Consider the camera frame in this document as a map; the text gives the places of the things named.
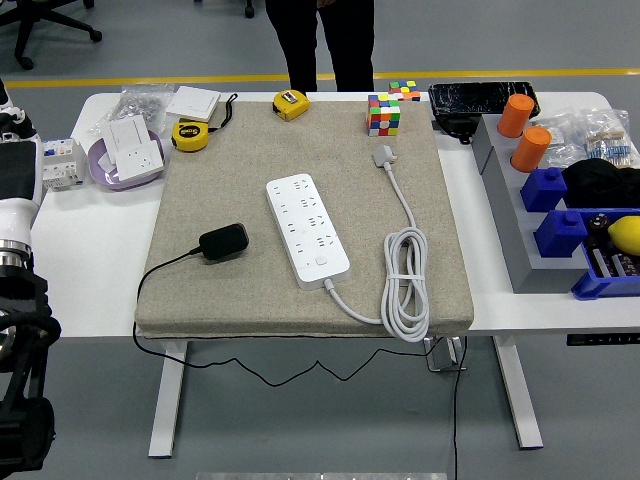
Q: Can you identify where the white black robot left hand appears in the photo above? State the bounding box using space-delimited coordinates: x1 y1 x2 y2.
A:
0 77 45 247

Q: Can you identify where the black plug adapter with cord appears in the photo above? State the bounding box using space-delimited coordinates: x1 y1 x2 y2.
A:
132 222 434 389

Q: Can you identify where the white power strip with cord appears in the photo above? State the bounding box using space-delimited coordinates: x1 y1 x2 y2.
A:
264 143 432 344

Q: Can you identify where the white circuit breaker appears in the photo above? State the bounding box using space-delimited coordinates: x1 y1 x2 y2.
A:
41 138 89 191

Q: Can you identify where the purple bowl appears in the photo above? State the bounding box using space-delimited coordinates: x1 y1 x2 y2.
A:
87 128 169 192

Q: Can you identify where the clear bag of screws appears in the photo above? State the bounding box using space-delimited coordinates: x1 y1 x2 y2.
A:
84 84 176 139

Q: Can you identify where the black office chair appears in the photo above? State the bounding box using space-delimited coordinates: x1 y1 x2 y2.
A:
0 0 104 71

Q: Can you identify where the round yellow tape measure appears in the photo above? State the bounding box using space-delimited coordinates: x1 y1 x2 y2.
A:
171 92 239 153

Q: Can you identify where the beige fabric mat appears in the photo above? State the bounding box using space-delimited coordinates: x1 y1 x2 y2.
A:
133 101 475 341

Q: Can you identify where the square yellow tape measure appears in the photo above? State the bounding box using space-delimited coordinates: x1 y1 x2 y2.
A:
272 89 311 123

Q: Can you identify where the person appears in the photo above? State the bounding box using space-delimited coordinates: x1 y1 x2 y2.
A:
264 0 376 94

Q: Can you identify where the large colourful puzzle cube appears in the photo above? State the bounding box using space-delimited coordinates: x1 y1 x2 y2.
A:
366 93 402 137

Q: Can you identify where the small colourful puzzle cube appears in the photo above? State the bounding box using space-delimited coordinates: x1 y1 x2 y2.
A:
388 79 422 103

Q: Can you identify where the black glossy tray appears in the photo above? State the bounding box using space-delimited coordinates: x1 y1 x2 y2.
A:
428 81 542 121

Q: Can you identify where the orange cylinder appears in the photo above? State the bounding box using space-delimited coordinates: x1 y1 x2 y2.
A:
509 125 553 174
496 93 535 139

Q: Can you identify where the grey stepped block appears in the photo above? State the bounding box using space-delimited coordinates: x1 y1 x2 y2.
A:
471 113 591 295

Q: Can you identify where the blue knobbed block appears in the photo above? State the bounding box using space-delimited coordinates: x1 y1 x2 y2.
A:
533 209 589 259
519 167 569 214

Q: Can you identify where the white desk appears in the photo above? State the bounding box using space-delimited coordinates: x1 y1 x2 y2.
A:
0 91 640 459

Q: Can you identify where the clear bag of parts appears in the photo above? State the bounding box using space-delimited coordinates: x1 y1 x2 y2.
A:
532 112 581 169

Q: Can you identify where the black cloth bundle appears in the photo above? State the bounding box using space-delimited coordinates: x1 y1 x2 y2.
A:
560 158 640 210

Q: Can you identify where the clear bag of resistors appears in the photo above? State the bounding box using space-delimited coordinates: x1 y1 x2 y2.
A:
574 107 636 169

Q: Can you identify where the blue plastic bin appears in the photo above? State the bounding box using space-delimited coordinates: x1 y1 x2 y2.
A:
571 207 640 301

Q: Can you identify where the black desk control panel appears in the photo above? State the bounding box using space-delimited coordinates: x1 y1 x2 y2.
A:
566 332 640 347

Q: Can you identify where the yellow lemon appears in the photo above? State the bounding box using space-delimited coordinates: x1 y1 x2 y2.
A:
606 215 640 257

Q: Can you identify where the white switch panel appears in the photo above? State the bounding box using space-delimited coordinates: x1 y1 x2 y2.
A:
102 115 151 156

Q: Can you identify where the white wall socket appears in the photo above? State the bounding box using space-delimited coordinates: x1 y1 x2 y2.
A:
113 141 166 182

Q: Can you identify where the white flat switch box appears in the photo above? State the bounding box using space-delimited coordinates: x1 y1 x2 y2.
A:
164 85 222 123

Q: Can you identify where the silver metal bracket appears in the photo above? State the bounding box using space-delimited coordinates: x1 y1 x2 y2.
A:
423 335 469 374

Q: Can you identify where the black hanging cable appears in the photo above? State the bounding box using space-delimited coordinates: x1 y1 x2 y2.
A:
451 335 469 480

